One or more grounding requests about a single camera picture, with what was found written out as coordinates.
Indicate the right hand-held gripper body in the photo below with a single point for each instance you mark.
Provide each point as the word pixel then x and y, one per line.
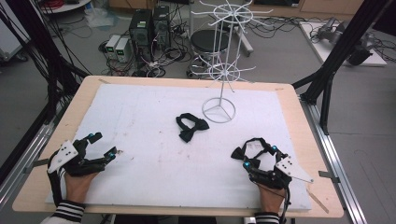
pixel 292 169

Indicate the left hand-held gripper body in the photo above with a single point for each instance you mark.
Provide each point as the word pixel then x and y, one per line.
pixel 67 154

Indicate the person's left hand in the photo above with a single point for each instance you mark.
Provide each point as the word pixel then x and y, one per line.
pixel 77 186

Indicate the person's right hand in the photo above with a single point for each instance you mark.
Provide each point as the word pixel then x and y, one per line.
pixel 271 199

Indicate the light wooden table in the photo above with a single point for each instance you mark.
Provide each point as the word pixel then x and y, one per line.
pixel 297 124

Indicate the thin wooden strip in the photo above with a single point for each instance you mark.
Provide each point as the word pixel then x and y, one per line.
pixel 317 200

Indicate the white foam mat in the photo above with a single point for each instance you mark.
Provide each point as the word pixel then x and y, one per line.
pixel 149 124

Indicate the white power supply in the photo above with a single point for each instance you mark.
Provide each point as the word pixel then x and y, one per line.
pixel 123 49
pixel 111 45

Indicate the white floor platform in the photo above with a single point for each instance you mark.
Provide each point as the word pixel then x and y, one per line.
pixel 323 53

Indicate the large black computer tower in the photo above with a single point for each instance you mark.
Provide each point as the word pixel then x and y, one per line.
pixel 141 34

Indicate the clear plastic bag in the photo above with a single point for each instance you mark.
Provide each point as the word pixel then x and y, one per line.
pixel 99 18

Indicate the white case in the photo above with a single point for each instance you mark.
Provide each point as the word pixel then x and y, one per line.
pixel 9 40

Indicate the slim black computer tower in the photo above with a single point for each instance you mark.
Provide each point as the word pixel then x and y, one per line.
pixel 161 28

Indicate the black round stool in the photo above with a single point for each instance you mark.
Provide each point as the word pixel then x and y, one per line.
pixel 205 40

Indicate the white round table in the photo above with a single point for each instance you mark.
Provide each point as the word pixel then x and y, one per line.
pixel 71 6

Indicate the wooden cabinet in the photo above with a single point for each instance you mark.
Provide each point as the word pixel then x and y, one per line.
pixel 327 6

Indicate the grey metal bracket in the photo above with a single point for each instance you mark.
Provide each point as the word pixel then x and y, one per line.
pixel 328 176
pixel 35 165

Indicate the aluminium rail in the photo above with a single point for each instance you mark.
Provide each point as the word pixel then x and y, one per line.
pixel 333 155
pixel 28 152

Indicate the black frame strut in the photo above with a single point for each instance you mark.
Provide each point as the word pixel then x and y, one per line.
pixel 348 43

